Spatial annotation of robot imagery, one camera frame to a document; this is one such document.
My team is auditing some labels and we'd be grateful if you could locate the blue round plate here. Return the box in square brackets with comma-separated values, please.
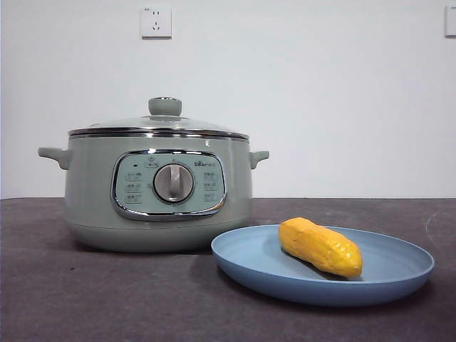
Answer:
[210, 223, 436, 307]

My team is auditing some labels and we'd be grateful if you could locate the yellow corn cob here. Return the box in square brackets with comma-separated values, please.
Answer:
[278, 217, 364, 278]

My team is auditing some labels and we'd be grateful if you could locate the white wall power socket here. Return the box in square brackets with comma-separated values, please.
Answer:
[141, 6, 172, 39]

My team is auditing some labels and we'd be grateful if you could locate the pale green electric steamer pot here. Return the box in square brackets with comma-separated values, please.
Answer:
[38, 132, 270, 254]

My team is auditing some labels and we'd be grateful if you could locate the glass lid with green knob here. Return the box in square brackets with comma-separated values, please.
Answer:
[68, 95, 249, 140]

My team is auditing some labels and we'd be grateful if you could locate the grey round control dial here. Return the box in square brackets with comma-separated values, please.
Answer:
[152, 162, 196, 204]

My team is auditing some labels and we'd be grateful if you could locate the white wall plate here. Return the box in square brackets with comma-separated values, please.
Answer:
[444, 5, 456, 38]

